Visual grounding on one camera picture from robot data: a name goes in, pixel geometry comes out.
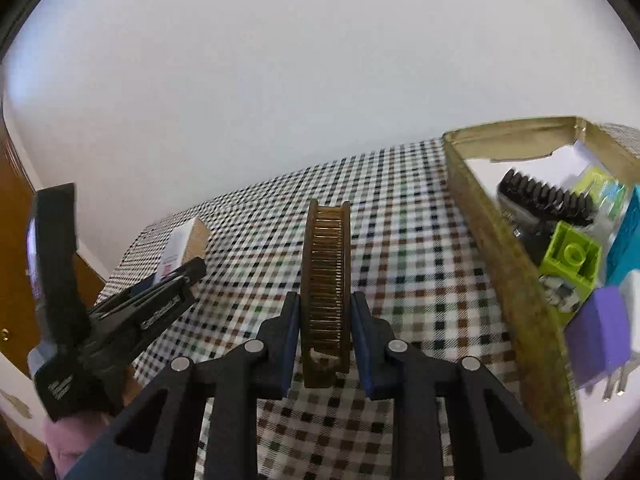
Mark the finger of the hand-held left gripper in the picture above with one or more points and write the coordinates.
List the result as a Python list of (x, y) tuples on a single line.
[(187, 269), (165, 297)]

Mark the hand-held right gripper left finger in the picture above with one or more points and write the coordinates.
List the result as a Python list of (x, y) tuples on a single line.
[(290, 340)]

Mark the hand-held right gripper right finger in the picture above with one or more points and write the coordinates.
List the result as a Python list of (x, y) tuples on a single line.
[(362, 345)]

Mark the white box with red label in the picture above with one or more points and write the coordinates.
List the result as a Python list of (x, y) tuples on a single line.
[(182, 242)]

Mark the brown comb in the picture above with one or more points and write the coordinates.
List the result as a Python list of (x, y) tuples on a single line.
[(325, 270)]

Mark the gold tin box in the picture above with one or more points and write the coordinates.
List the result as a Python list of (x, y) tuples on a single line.
[(520, 280)]

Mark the green printed building block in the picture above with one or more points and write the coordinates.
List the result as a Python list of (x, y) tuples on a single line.
[(570, 255)]

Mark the purple plug adapter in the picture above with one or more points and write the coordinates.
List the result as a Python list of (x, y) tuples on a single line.
[(595, 335)]

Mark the black hair claw clip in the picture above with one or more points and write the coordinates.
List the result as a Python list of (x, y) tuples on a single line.
[(545, 197)]

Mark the small plain white box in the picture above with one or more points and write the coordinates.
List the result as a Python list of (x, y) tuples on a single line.
[(632, 300)]

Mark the green label dental floss box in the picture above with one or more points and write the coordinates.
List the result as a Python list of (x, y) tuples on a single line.
[(597, 182)]

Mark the brown wooden door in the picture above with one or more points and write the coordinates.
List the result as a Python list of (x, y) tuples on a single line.
[(15, 285)]

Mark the checkered tablecloth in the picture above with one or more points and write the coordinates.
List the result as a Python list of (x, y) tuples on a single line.
[(400, 240)]

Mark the white paper liner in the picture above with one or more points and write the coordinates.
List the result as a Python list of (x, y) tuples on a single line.
[(605, 430)]

